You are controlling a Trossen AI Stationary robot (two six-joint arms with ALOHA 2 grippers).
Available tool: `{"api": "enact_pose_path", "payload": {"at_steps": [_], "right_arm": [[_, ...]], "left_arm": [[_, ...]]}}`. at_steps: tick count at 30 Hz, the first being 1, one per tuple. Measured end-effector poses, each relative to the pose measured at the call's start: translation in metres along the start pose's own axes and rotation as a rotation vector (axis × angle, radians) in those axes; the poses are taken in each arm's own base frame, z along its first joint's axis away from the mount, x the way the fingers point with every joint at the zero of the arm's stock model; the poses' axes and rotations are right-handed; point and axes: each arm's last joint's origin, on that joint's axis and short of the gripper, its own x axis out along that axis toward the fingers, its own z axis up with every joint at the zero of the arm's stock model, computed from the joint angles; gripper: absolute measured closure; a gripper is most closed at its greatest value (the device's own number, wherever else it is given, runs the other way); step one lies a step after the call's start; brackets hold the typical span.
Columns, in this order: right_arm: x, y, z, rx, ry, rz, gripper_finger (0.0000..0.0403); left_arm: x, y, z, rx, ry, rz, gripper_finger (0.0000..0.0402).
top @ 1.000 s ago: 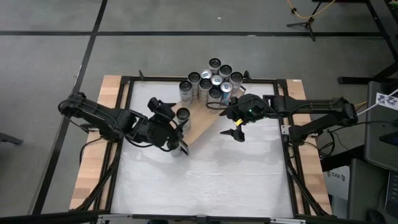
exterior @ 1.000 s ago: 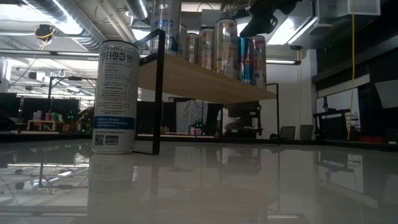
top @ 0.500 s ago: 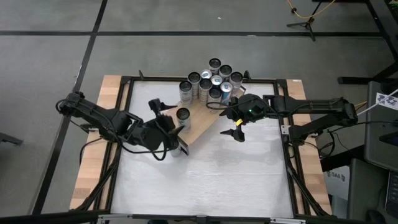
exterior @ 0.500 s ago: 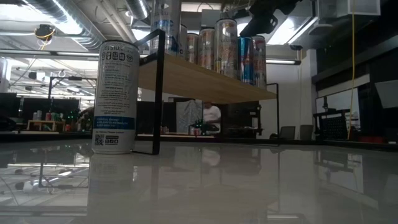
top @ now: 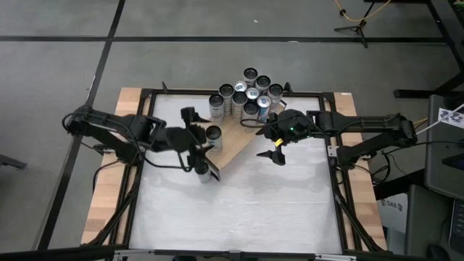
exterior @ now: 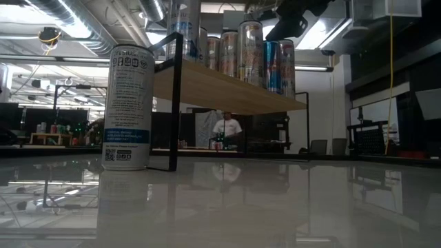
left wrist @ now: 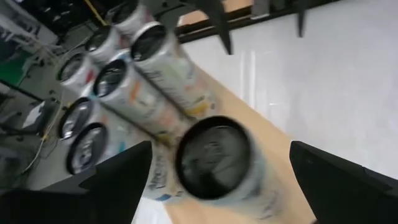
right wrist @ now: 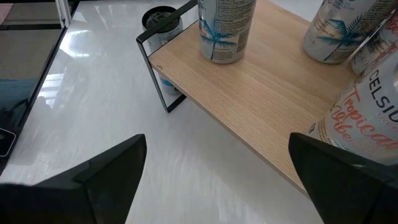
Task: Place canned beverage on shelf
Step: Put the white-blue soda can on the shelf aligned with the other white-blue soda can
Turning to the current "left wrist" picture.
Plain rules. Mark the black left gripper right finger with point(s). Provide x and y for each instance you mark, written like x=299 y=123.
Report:
x=329 y=186

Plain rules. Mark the white Celsius can yellow band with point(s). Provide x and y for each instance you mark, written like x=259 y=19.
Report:
x=174 y=74

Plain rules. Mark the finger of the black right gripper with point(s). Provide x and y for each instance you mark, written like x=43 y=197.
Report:
x=300 y=25
x=220 y=28

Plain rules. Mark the white Celsius can blue logo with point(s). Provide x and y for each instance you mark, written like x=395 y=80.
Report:
x=87 y=149

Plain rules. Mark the white Celsius Arctic can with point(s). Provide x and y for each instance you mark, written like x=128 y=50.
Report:
x=214 y=158

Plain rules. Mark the silver can black lid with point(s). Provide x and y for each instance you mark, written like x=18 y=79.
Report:
x=140 y=99

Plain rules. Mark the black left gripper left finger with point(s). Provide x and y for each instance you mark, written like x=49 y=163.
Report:
x=124 y=180

